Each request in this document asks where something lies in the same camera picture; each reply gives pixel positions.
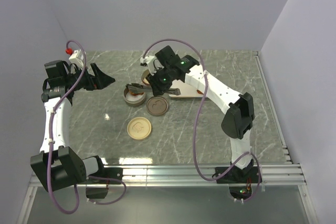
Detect white rectangular plate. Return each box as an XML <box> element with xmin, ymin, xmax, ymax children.
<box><xmin>169</xmin><ymin>80</ymin><xmax>203</xmax><ymax>99</ymax></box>

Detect cream round lid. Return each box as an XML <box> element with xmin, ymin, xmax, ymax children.
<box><xmin>127</xmin><ymin>117</ymin><xmax>152</xmax><ymax>141</ymax></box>

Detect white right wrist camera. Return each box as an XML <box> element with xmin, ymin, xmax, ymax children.
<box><xmin>140</xmin><ymin>56</ymin><xmax>156</xmax><ymax>75</ymax></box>

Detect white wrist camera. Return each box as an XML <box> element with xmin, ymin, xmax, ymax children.
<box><xmin>65</xmin><ymin>48</ymin><xmax>84</xmax><ymax>68</ymax></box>
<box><xmin>140</xmin><ymin>56</ymin><xmax>156</xmax><ymax>75</ymax></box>

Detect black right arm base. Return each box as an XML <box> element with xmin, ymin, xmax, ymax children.
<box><xmin>217</xmin><ymin>166</ymin><xmax>262</xmax><ymax>184</ymax></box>

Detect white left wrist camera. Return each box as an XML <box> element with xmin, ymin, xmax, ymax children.
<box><xmin>65</xmin><ymin>48</ymin><xmax>84</xmax><ymax>68</ymax></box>

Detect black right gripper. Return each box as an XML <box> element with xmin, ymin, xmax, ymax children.
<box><xmin>145</xmin><ymin>67</ymin><xmax>173</xmax><ymax>97</ymax></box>

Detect brown round lid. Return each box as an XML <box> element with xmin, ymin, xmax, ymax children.
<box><xmin>146</xmin><ymin>97</ymin><xmax>169</xmax><ymax>116</ymax></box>

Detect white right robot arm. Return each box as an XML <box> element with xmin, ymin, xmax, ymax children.
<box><xmin>141</xmin><ymin>46</ymin><xmax>255</xmax><ymax>182</ymax></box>

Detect metal serving tongs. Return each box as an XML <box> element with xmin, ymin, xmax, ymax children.
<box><xmin>126</xmin><ymin>83</ymin><xmax>181</xmax><ymax>96</ymax></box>

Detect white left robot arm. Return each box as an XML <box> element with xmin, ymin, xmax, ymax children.
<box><xmin>30</xmin><ymin>60</ymin><xmax>115</xmax><ymax>191</ymax></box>

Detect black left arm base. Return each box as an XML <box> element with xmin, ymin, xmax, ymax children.
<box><xmin>88</xmin><ymin>167</ymin><xmax>123</xmax><ymax>185</ymax></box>

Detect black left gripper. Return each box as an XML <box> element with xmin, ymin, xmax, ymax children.
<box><xmin>65</xmin><ymin>62</ymin><xmax>114</xmax><ymax>91</ymax></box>

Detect grey steel tin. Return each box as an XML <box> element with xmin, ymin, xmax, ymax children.
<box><xmin>123</xmin><ymin>88</ymin><xmax>146</xmax><ymax>106</ymax></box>

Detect aluminium mounting rail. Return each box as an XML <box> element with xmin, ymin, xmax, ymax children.
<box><xmin>28</xmin><ymin>140</ymin><xmax>308</xmax><ymax>188</ymax></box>

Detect red striped steel tin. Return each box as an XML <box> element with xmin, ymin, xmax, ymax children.
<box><xmin>141</xmin><ymin>70</ymin><xmax>150</xmax><ymax>86</ymax></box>

